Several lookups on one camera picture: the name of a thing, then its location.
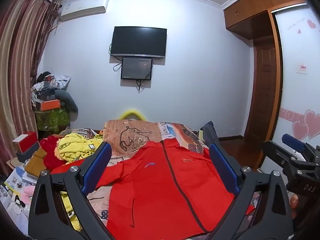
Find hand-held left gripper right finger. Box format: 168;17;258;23
202;142;294;240

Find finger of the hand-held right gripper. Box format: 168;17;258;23
282;134;312;154
262;141;318;180

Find printed patchwork bedsheet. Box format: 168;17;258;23
50;119;257;240

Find grey plush pillow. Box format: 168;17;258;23
54;89;79;112

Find pile of printed papers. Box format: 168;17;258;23
0;166;38;232

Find person's right hand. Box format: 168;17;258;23
290;194;300;218

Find white heart-print wardrobe door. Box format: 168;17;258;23
271;4;320;153

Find red zip jacket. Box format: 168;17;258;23
51;139;255;234

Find striped brown curtain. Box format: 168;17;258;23
0;0;62;178

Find small black wall monitor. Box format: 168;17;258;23
121;57;153;81

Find yellow foam ring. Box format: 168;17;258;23
119;108;146;121

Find black television cable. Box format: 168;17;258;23
109;43;123;72

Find wooden wardrobe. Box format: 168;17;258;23
223;0;316;167

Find pink plush toy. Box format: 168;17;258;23
22;185;36;203

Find yellow cartoon fleece blanket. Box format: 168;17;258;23
55;133;105;231

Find white air conditioner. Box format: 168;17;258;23
60;0;110;22

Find red and white box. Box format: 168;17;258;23
12;131;38;153

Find orange box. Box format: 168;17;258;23
40;99;61;111

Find brown wooden room door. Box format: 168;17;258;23
252;37;278;140

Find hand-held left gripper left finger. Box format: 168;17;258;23
28;142;118;240

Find dark blue cloth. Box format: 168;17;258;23
200;121;221;146

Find pile of clutter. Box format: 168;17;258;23
31;71;72;101

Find black wall television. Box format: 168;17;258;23
110;26;167;58

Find red plush blanket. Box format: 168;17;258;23
40;135;68;168

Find green patterned cloth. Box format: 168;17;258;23
35;108;71;132

